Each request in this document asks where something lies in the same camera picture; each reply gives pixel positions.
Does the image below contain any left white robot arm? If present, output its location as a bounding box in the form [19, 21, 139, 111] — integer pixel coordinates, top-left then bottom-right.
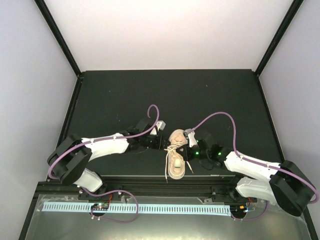
[47, 118, 166, 200]

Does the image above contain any light blue slotted cable duct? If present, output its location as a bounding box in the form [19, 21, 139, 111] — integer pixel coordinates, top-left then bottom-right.
[41, 202, 231, 217]

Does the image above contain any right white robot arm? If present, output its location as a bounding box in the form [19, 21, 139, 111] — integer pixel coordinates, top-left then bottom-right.
[175, 129, 319, 217]

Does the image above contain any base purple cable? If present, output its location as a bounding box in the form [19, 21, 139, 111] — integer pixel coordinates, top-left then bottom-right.
[82, 187, 140, 223]
[229, 199, 270, 223]

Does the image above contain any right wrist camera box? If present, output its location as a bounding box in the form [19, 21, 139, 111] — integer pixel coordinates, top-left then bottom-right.
[183, 128, 198, 148]

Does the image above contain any white shoelace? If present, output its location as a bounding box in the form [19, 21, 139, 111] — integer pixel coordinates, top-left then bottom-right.
[164, 144, 194, 183]

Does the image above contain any left small circuit board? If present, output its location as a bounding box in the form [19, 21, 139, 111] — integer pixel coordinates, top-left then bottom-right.
[90, 203, 109, 211]

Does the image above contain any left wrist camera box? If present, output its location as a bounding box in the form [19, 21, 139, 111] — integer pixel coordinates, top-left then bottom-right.
[150, 120, 166, 136]

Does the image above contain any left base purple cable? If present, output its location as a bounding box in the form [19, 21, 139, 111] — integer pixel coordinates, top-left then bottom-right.
[82, 187, 140, 223]

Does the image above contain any black frame post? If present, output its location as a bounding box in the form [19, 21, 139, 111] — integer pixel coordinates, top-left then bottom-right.
[254, 0, 304, 77]
[34, 0, 82, 78]

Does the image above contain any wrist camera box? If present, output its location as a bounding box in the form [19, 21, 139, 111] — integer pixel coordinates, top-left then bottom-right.
[150, 120, 166, 136]
[183, 128, 198, 148]

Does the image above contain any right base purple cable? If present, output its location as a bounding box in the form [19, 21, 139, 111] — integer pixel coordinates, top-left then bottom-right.
[229, 199, 270, 223]

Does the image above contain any small circuit board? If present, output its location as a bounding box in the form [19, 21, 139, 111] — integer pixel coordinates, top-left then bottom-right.
[230, 205, 256, 214]
[90, 203, 109, 211]

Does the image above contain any beige knit sneaker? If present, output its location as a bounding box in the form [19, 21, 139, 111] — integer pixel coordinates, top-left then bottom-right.
[167, 129, 188, 180]

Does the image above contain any right black frame post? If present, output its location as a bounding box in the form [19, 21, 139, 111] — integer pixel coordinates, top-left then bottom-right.
[254, 0, 304, 77]

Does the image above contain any left black frame post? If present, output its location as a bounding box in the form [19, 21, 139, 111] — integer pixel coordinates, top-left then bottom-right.
[34, 0, 82, 78]

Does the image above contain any right small circuit board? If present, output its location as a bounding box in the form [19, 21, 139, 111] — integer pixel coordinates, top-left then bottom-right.
[230, 205, 256, 214]

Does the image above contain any black aluminium front rail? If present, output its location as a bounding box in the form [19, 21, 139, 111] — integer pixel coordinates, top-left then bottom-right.
[78, 174, 251, 203]

